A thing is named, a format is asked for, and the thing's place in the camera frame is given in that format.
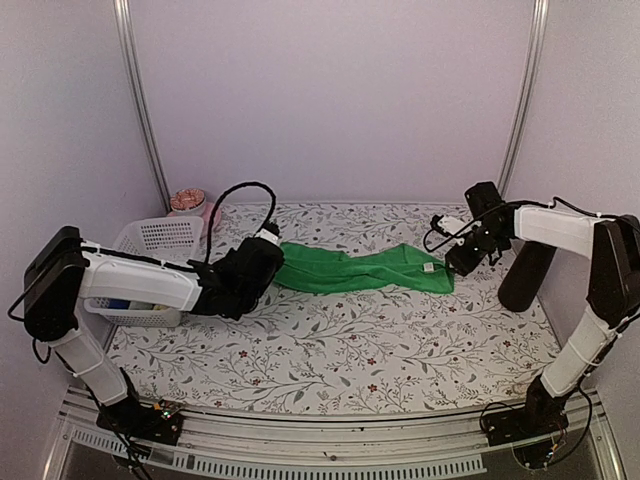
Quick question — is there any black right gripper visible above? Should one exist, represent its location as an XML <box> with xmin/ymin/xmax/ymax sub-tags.
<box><xmin>446</xmin><ymin>224</ymin><xmax>508</xmax><ymax>276</ymax></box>

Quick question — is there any green microfiber towel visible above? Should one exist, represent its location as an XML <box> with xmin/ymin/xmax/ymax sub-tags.
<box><xmin>274</xmin><ymin>242</ymin><xmax>454</xmax><ymax>295</ymax></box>

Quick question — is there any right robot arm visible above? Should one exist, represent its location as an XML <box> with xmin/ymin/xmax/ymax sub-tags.
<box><xmin>431</xmin><ymin>182</ymin><xmax>639</xmax><ymax>436</ymax></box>

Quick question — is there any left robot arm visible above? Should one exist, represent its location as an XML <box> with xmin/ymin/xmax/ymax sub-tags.
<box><xmin>13</xmin><ymin>222</ymin><xmax>284</xmax><ymax>434</ymax></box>

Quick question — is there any dark brown cylinder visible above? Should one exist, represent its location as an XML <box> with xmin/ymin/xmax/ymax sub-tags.
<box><xmin>498</xmin><ymin>241</ymin><xmax>557</xmax><ymax>313</ymax></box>

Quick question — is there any white plastic basket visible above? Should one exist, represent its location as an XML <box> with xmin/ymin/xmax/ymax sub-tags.
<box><xmin>79</xmin><ymin>216</ymin><xmax>203</xmax><ymax>328</ymax></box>

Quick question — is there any pink plate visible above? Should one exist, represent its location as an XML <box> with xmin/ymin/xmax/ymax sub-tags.
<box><xmin>200</xmin><ymin>202</ymin><xmax>221</xmax><ymax>238</ymax></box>

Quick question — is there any light green rolled towel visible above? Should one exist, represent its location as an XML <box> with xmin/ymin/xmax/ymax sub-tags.
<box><xmin>129</xmin><ymin>301</ymin><xmax>154</xmax><ymax>311</ymax></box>

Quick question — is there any floral patterned table mat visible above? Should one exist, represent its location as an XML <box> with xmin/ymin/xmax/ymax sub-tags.
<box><xmin>102</xmin><ymin>201</ymin><xmax>557</xmax><ymax>416</ymax></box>

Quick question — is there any blue rolled towel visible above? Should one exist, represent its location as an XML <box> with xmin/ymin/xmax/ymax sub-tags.
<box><xmin>108</xmin><ymin>299</ymin><xmax>130</xmax><ymax>310</ymax></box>

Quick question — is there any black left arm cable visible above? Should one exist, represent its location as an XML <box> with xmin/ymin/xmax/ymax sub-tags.
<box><xmin>202</xmin><ymin>180</ymin><xmax>279</xmax><ymax>264</ymax></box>

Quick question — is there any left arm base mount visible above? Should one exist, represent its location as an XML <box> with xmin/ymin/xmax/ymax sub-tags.
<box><xmin>96</xmin><ymin>371</ymin><xmax>184</xmax><ymax>446</ymax></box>

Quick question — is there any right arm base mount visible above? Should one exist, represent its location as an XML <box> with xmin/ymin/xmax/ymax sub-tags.
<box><xmin>479</xmin><ymin>400</ymin><xmax>569</xmax><ymax>446</ymax></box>

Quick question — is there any aluminium front rail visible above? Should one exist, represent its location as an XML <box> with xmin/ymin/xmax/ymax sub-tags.
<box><xmin>43</xmin><ymin>387</ymin><xmax>625</xmax><ymax>479</ymax></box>

